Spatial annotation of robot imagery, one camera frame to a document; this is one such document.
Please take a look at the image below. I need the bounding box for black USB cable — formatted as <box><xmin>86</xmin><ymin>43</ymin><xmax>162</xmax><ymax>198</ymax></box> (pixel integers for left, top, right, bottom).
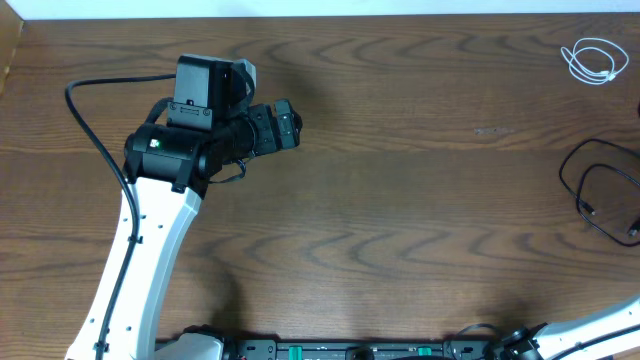
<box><xmin>558</xmin><ymin>138</ymin><xmax>640</xmax><ymax>249</ymax></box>

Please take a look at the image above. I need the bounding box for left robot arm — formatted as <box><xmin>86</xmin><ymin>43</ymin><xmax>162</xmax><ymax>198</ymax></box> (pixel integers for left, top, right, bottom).
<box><xmin>66</xmin><ymin>54</ymin><xmax>302</xmax><ymax>359</ymax></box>

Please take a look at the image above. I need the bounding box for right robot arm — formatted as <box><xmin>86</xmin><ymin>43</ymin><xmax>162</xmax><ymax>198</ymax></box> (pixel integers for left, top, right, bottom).
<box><xmin>487</xmin><ymin>296</ymin><xmax>639</xmax><ymax>360</ymax></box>

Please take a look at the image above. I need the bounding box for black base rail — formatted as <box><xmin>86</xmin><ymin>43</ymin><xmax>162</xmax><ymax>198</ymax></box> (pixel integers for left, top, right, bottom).
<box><xmin>154</xmin><ymin>324</ymin><xmax>501</xmax><ymax>360</ymax></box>

